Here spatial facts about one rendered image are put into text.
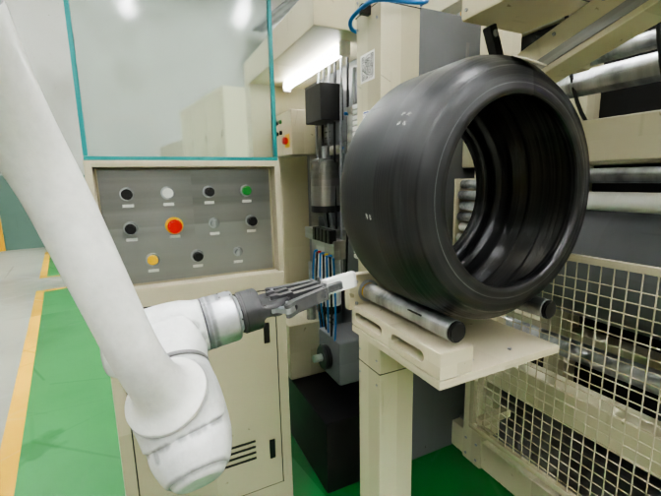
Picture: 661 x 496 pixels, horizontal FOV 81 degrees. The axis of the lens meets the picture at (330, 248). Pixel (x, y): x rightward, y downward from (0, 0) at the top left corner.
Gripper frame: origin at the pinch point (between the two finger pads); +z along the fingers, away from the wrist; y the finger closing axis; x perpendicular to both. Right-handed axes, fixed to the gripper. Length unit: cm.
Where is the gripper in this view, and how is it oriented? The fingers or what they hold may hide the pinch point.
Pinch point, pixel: (338, 282)
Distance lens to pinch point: 76.6
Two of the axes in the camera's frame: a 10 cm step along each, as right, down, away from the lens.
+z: 8.9, -2.3, 4.0
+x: 1.5, 9.6, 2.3
